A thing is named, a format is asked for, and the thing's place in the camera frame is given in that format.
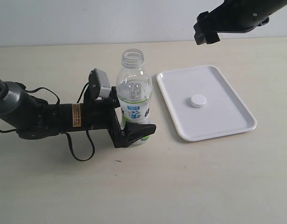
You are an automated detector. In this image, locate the white plastic tray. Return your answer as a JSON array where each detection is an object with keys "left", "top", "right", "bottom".
[{"left": 156, "top": 65, "right": 257, "bottom": 142}]

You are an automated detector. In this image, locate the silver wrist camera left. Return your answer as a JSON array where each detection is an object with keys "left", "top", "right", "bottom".
[{"left": 88, "top": 68, "right": 111, "bottom": 99}]

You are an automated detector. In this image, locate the white bottle cap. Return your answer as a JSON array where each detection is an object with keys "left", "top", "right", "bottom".
[{"left": 190, "top": 94, "right": 207, "bottom": 108}]

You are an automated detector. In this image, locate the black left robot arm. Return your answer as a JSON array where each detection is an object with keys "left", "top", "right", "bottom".
[{"left": 0, "top": 69, "right": 156, "bottom": 148}]

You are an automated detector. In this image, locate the clear plastic water bottle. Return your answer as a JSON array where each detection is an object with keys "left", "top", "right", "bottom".
[{"left": 115, "top": 48, "right": 153, "bottom": 147}]

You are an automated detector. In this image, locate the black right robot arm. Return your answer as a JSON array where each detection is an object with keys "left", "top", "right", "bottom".
[{"left": 193, "top": 0, "right": 287, "bottom": 45}]

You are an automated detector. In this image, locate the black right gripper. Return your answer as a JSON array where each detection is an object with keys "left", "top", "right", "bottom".
[{"left": 193, "top": 4, "right": 241, "bottom": 45}]

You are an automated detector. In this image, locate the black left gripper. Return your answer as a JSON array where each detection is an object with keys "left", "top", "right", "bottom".
[{"left": 82, "top": 86, "right": 156, "bottom": 148}]

